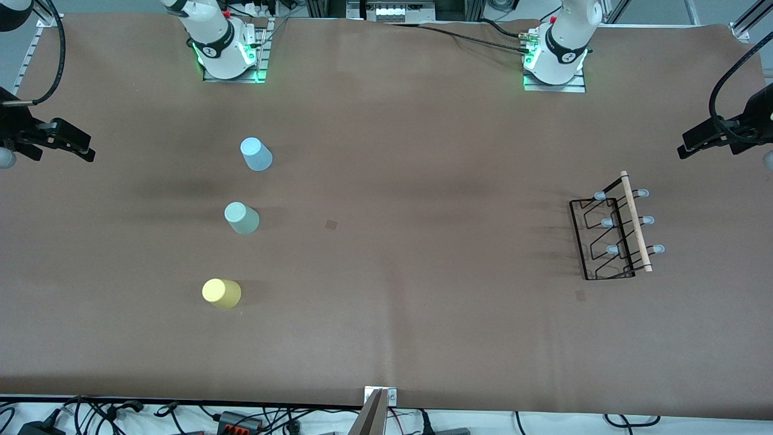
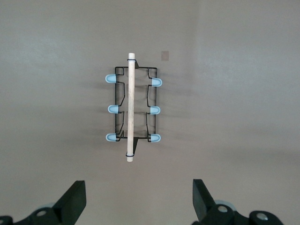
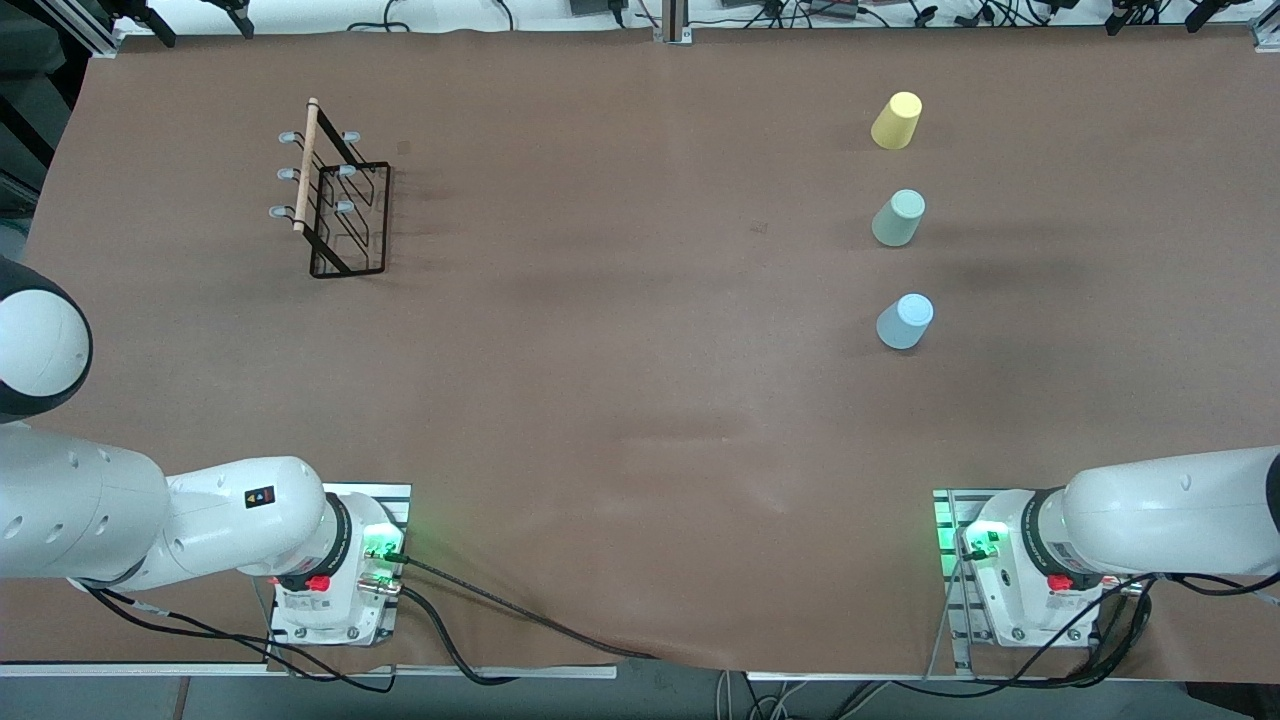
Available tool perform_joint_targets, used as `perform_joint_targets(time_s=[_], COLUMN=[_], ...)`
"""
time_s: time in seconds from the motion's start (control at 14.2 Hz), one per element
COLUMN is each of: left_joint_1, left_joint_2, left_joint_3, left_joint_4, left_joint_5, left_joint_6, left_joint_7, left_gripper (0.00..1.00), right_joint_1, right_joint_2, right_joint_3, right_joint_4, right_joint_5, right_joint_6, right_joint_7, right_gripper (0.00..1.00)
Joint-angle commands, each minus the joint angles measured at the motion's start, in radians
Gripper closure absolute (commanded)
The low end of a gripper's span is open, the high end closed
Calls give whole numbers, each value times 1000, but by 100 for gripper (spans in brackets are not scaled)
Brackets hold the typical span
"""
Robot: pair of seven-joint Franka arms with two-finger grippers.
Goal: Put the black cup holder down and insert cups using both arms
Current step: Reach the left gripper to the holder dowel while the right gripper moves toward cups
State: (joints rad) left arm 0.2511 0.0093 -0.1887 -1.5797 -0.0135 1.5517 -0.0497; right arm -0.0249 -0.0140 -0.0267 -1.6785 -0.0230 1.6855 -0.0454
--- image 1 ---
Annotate black wire cup holder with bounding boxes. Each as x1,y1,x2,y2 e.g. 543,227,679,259
569,170,666,281

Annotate pale green plastic cup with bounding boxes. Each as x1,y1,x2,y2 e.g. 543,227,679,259
224,202,260,236

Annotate yellow plastic cup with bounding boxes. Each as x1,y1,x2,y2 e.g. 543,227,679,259
202,278,242,310

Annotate light blue plastic cup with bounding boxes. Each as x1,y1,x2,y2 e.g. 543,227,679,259
240,137,274,172

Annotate white power strip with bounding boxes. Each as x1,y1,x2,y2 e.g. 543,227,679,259
233,0,284,18

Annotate black power adapter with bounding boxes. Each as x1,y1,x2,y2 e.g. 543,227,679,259
17,419,67,435

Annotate brown table cover sheet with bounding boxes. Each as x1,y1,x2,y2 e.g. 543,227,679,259
0,13,773,422

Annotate black orange connector box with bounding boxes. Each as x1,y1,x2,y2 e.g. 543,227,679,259
216,411,265,433

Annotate metal terminal block unit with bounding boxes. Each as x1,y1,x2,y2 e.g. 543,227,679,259
361,0,437,22

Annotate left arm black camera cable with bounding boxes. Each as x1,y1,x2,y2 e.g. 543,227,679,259
709,29,773,137

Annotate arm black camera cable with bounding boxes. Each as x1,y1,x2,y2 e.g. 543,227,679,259
0,0,66,108
709,29,773,137

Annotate perforated aluminium edge rail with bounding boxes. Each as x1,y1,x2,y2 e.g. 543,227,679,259
11,27,46,97

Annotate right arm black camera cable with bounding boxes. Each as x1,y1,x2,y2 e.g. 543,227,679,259
0,0,66,108

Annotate aluminium frame profile with bracket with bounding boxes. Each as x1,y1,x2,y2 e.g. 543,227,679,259
730,0,773,42
33,0,62,28

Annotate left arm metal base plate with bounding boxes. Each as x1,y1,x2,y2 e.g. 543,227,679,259
523,69,588,93

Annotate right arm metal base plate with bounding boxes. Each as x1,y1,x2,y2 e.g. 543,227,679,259
202,17,271,83

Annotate short black base cable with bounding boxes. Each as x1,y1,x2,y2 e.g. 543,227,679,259
480,18,526,38

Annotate long black base cable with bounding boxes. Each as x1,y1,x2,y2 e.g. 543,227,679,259
386,20,532,56

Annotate small metal mounting bracket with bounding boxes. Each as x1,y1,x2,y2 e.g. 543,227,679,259
364,387,398,407

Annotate grey camera support beam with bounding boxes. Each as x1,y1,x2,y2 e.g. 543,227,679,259
347,390,390,435

